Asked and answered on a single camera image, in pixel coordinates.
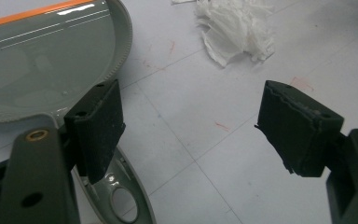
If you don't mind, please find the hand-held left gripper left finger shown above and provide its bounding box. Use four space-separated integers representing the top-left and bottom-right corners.
0 78 127 224

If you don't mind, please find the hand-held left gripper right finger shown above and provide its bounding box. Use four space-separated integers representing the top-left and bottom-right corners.
255 79 358 224

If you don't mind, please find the grey dustpan with orange edge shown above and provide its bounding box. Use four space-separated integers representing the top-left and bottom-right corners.
0 0 157 224

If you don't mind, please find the white paper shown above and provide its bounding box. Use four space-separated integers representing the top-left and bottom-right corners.
171 0 276 68

